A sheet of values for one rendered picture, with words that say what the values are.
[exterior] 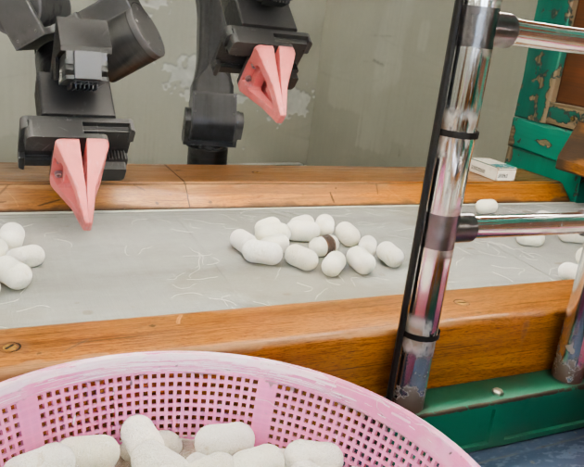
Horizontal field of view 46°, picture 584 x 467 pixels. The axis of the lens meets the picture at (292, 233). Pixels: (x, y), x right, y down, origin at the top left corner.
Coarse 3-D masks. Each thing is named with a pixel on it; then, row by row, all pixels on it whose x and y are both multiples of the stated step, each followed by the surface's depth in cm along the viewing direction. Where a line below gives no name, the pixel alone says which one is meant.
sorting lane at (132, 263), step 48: (48, 240) 61; (96, 240) 63; (144, 240) 64; (192, 240) 66; (384, 240) 73; (480, 240) 77; (48, 288) 51; (96, 288) 52; (144, 288) 53; (192, 288) 55; (240, 288) 56; (288, 288) 57; (336, 288) 58; (384, 288) 59
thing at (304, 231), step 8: (288, 224) 68; (296, 224) 68; (304, 224) 68; (312, 224) 68; (296, 232) 68; (304, 232) 68; (312, 232) 68; (320, 232) 69; (296, 240) 68; (304, 240) 69
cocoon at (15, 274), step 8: (8, 256) 51; (0, 264) 50; (8, 264) 50; (16, 264) 50; (24, 264) 50; (0, 272) 50; (8, 272) 50; (16, 272) 50; (24, 272) 50; (0, 280) 50; (8, 280) 50; (16, 280) 50; (24, 280) 50; (16, 288) 50
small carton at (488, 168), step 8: (472, 160) 101; (480, 160) 100; (488, 160) 101; (496, 160) 101; (472, 168) 101; (480, 168) 100; (488, 168) 98; (496, 168) 97; (504, 168) 97; (512, 168) 98; (488, 176) 98; (496, 176) 97; (504, 176) 97; (512, 176) 98
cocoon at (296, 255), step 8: (288, 248) 61; (296, 248) 61; (304, 248) 61; (288, 256) 61; (296, 256) 61; (304, 256) 60; (312, 256) 60; (296, 264) 61; (304, 264) 60; (312, 264) 60
